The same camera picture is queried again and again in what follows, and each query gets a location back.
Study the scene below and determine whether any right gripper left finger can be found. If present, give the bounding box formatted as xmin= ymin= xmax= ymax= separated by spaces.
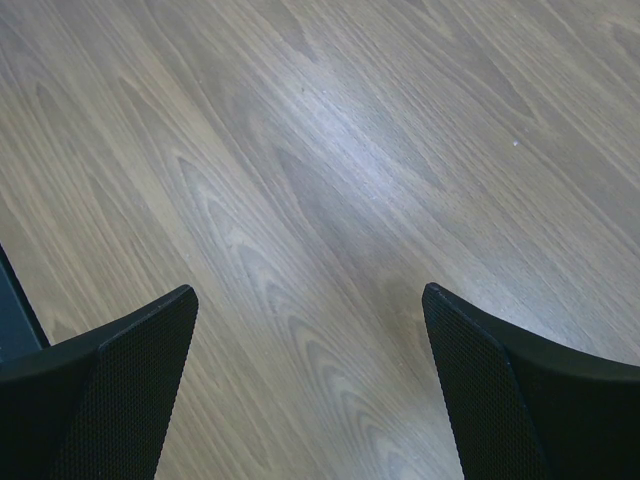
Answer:
xmin=1 ymin=285 xmax=199 ymax=479

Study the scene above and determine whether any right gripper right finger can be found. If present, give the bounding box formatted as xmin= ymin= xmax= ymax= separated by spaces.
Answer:
xmin=422 ymin=283 xmax=639 ymax=479

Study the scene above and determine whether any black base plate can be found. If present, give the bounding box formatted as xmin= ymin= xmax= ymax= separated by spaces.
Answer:
xmin=0 ymin=249 xmax=50 ymax=362

